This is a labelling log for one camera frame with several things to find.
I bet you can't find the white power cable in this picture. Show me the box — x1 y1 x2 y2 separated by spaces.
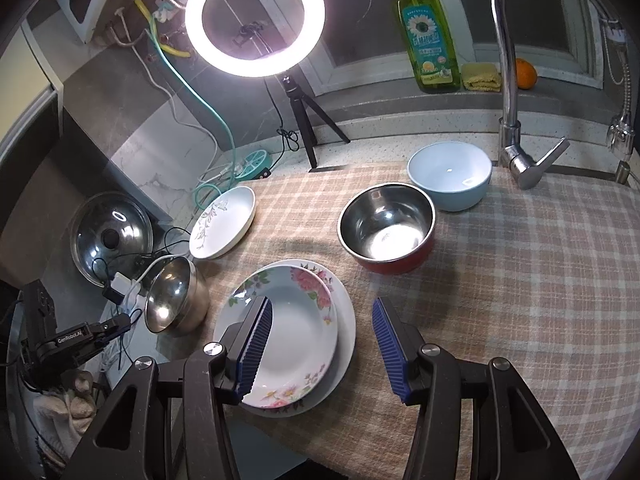
145 45 236 181

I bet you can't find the round teal power strip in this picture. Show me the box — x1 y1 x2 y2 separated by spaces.
235 149 273 181

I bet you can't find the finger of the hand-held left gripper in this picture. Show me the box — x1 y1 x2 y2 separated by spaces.
92 313 134 347

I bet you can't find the steel pot lid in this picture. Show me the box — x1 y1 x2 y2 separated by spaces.
69 191 153 289

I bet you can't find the white ring light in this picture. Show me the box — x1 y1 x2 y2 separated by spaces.
185 0 327 79

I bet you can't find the plaid tablecloth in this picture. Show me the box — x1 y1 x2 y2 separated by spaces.
160 157 640 480

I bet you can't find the dark glass window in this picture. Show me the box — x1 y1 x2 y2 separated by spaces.
215 0 606 96

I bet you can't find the chrome faucet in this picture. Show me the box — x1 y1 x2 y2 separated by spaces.
491 0 623 191

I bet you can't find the thin black cable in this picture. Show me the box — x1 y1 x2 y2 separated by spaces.
75 227 196 311

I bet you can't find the white plate with leaf print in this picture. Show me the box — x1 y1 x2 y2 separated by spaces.
188 186 257 261

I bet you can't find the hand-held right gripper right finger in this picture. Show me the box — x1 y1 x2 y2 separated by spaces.
372 296 576 480

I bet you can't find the steel bowl with red outside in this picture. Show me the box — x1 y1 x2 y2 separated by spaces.
337 183 437 276

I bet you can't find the yellow sponge cloth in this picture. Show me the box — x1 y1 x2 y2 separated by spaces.
461 62 502 93

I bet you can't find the yellow hose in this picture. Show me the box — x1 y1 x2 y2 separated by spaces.
135 0 193 58

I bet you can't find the short metal flexible hose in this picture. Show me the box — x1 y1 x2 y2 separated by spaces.
107 7 147 51

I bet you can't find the large pink blossom plate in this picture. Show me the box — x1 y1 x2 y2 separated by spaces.
250 258 357 418

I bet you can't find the green dish soap bottle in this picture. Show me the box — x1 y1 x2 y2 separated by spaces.
385 0 462 95

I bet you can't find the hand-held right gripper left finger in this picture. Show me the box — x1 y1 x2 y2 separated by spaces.
67 296 275 480

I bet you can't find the small peony print plate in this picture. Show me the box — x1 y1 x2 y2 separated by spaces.
213 259 340 409

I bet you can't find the black tripod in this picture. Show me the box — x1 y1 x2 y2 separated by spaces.
277 74 351 169

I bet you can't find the plain steel bowl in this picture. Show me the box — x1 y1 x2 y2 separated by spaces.
143 256 211 336

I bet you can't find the light blue bowl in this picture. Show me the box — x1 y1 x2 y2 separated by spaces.
406 141 493 212

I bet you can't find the teal power cable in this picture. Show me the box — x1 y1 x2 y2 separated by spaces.
145 25 241 211

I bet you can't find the orange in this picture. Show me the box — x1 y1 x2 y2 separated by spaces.
515 58 538 90

